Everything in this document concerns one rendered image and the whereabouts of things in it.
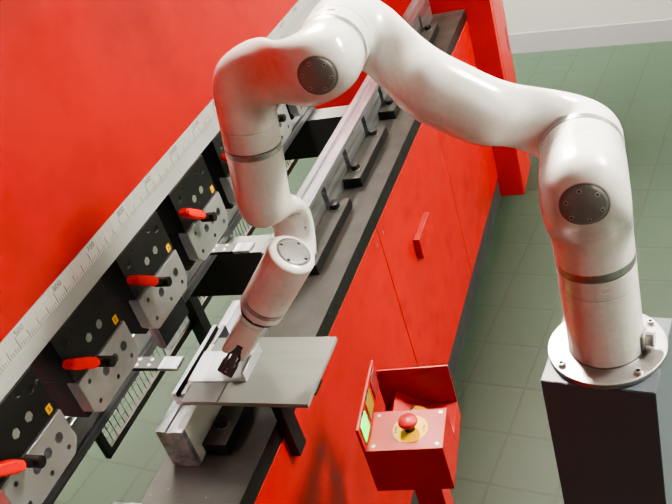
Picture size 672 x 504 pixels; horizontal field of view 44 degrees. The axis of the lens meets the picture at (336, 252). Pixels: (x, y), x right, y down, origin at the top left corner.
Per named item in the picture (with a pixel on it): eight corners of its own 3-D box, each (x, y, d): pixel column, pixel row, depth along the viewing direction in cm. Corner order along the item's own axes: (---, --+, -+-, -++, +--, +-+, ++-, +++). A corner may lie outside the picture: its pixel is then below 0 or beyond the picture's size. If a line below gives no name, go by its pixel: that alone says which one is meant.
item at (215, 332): (190, 404, 162) (184, 393, 160) (177, 404, 163) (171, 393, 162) (230, 335, 177) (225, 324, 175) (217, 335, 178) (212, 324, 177)
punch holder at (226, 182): (240, 209, 178) (213, 140, 169) (205, 211, 181) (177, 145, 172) (265, 172, 189) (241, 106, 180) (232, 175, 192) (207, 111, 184)
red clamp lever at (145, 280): (138, 274, 137) (172, 276, 146) (118, 275, 139) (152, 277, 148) (138, 285, 137) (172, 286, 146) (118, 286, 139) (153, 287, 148)
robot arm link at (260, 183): (254, 107, 140) (281, 254, 158) (214, 154, 128) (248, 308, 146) (304, 110, 137) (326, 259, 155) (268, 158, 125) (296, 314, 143)
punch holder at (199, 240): (202, 266, 163) (170, 194, 154) (165, 268, 166) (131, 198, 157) (231, 222, 174) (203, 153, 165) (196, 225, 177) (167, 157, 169)
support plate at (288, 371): (308, 408, 149) (307, 404, 149) (183, 405, 159) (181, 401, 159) (337, 340, 163) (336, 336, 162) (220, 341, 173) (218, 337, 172)
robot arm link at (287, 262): (257, 270, 153) (236, 301, 146) (282, 222, 144) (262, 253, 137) (296, 293, 153) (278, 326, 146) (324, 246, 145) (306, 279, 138)
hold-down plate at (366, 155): (362, 187, 234) (360, 177, 232) (344, 188, 236) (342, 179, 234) (388, 134, 256) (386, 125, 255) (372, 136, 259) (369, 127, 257)
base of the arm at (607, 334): (676, 316, 141) (669, 225, 132) (658, 396, 128) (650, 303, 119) (563, 308, 151) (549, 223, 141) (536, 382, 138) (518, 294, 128)
